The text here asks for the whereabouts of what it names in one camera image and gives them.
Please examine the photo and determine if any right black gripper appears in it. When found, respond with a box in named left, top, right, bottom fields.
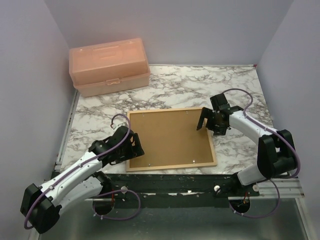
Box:
left=197, top=107, right=228, bottom=136

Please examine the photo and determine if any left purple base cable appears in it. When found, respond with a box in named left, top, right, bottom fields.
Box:
left=93, top=189, right=141, bottom=221

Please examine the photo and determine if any light wooden picture frame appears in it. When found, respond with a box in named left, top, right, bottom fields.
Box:
left=125, top=106, right=218, bottom=173

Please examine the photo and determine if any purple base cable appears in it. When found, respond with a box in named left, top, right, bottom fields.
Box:
left=93, top=189, right=141, bottom=221
left=227, top=179, right=281, bottom=219

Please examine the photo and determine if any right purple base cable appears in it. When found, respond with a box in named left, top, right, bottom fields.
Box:
left=227, top=179, right=281, bottom=219

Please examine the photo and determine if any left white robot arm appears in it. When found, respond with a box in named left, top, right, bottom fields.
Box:
left=20, top=125, right=144, bottom=234

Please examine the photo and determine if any pink translucent plastic box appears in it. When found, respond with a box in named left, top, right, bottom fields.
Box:
left=69, top=38, right=151, bottom=97

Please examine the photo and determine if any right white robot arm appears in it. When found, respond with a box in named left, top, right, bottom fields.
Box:
left=196, top=93, right=301, bottom=196

